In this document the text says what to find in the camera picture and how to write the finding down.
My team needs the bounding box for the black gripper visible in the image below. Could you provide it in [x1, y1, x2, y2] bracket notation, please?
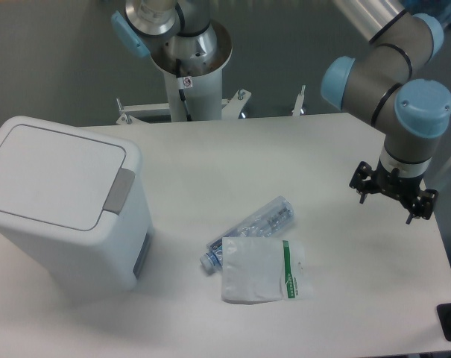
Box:
[349, 161, 439, 224]

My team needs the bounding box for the white push-lid trash can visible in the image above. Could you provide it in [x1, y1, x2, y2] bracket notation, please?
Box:
[0, 116, 152, 292]

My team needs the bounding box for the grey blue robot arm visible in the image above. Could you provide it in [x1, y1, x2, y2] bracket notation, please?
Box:
[111, 1, 451, 219]

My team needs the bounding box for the clear plastic water bottle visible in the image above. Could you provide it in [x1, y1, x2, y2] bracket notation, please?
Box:
[200, 196, 294, 274]

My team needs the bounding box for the white green plastic pouch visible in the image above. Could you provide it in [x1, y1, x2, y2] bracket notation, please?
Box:
[221, 237, 314, 304]

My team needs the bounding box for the blue plastic bag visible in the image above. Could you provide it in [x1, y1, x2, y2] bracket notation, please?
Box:
[433, 0, 451, 29]

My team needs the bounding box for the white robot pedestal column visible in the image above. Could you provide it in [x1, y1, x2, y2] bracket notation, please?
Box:
[148, 20, 234, 122]

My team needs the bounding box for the white pedestal base frame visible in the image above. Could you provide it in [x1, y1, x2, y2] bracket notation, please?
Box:
[115, 84, 307, 126]

